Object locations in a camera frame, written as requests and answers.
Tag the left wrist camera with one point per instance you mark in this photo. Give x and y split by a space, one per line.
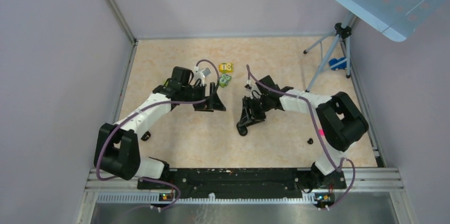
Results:
200 74

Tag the blue toy car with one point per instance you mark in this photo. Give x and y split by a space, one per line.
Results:
338 63

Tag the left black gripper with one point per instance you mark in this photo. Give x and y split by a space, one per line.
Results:
215 103

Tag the light blue tripod stand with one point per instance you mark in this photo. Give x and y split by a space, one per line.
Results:
341 36

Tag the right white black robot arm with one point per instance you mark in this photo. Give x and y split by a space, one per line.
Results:
337 120

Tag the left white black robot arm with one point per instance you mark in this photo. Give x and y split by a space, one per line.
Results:
117 150

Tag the yellow number block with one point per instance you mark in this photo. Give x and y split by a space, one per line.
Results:
226 68

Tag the green number block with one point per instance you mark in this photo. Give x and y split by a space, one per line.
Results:
224 80

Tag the white cable duct strip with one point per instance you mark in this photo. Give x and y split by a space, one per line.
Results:
156 198

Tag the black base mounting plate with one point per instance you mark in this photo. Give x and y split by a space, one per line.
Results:
245 183

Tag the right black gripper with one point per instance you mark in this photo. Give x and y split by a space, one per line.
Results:
245 119

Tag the black earbud charging case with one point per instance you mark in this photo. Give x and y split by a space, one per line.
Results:
242 130

